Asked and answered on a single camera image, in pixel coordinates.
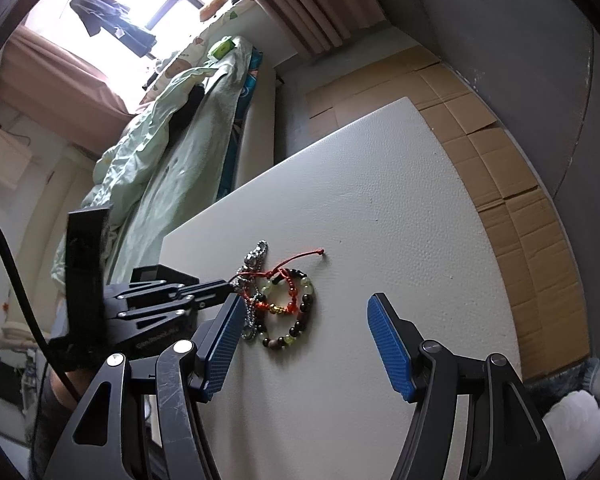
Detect silver bead chain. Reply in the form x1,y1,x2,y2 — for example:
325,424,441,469
232,240,270,343

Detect dark and green bead bracelet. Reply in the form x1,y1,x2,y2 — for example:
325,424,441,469
252,269,317,353

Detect cream upholstered bed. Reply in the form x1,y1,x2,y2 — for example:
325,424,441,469
5,35,283,321

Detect small green box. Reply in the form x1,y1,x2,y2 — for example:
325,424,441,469
209,36,237,59

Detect grey fluffy rug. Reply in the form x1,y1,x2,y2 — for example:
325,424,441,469
522,357,600,413

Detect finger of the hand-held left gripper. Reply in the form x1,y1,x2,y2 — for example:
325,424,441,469
105,279,242,306
115,294,231,331

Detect white square table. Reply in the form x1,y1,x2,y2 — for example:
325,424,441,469
145,96,526,480

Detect orange plush toy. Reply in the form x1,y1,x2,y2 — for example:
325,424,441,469
200,0,229,21

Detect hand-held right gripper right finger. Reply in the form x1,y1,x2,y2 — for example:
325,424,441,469
366,291,566,480

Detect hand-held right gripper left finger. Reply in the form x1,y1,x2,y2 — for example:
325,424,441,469
42,295,248,480

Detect printed windowsill cushion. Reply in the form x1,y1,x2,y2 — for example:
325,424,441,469
142,0,258,93

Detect red cord bracelet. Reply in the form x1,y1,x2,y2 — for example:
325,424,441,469
227,247,327,316

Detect pink curtain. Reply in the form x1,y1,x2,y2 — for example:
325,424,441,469
219,0,388,58
0,25,133,121

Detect dark hanging garment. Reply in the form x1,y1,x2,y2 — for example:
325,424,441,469
70,0,158,58

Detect green bed blanket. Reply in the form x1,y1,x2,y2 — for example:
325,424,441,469
50,35,256,288

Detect cardboard floor sheets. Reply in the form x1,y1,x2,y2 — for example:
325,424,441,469
305,44,593,382

